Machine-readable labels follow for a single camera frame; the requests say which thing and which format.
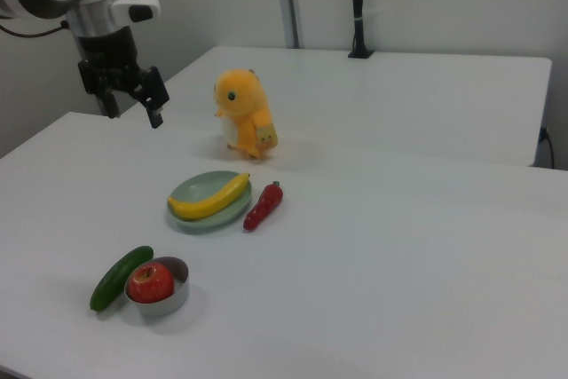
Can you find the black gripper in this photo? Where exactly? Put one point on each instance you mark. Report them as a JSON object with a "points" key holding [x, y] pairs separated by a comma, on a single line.
{"points": [[108, 55]]}

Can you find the red toy chili pepper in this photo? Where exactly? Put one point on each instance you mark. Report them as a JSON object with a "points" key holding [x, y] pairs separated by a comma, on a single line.
{"points": [[262, 208]]}

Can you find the light green plastic plate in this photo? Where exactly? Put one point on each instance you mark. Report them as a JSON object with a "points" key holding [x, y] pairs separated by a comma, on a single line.
{"points": [[195, 188]]}

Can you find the orange plush toy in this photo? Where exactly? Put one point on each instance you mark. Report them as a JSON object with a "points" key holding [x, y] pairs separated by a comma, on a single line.
{"points": [[244, 99]]}

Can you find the yellow toy banana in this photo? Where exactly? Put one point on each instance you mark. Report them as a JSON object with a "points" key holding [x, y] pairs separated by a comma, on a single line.
{"points": [[204, 206]]}

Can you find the yellow paper plush tag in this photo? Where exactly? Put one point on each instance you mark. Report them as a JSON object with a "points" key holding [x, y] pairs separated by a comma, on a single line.
{"points": [[267, 138]]}

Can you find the green toy cucumber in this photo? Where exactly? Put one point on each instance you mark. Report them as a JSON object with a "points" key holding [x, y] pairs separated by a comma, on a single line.
{"points": [[115, 279]]}

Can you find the red toy apple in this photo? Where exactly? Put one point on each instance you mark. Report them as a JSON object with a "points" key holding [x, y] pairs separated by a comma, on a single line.
{"points": [[151, 286]]}

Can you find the grey round bowl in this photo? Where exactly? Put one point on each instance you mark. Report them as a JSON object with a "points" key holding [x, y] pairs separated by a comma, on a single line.
{"points": [[177, 297]]}

